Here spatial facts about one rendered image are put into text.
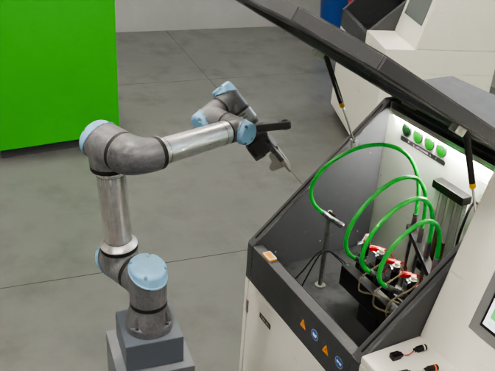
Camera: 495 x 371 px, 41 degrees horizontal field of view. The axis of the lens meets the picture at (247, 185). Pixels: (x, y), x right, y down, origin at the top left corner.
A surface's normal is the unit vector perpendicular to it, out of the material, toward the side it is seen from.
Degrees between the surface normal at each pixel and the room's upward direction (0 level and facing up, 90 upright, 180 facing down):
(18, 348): 0
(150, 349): 90
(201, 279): 0
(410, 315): 90
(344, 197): 90
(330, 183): 90
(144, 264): 8
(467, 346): 76
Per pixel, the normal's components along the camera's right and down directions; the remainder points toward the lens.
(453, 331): -0.85, -0.04
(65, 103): 0.47, 0.44
